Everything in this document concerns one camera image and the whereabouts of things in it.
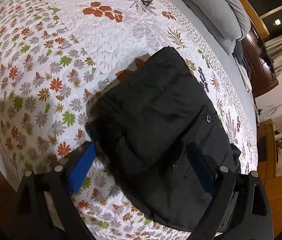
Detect black pants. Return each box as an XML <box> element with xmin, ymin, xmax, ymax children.
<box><xmin>86</xmin><ymin>47</ymin><xmax>241</xmax><ymax>232</ymax></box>

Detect wooden side cabinet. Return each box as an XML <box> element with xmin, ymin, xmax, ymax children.
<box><xmin>257</xmin><ymin>119</ymin><xmax>282</xmax><ymax>178</ymax></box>

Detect grey and white clothes pile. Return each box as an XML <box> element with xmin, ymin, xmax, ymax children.
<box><xmin>232</xmin><ymin>40</ymin><xmax>252</xmax><ymax>93</ymax></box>

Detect floral quilted bedspread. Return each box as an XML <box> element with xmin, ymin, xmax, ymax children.
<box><xmin>0</xmin><ymin>0</ymin><xmax>259</xmax><ymax>240</ymax></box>

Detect grey pillow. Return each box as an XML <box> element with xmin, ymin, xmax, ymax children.
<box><xmin>183</xmin><ymin>0</ymin><xmax>251</xmax><ymax>55</ymax></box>

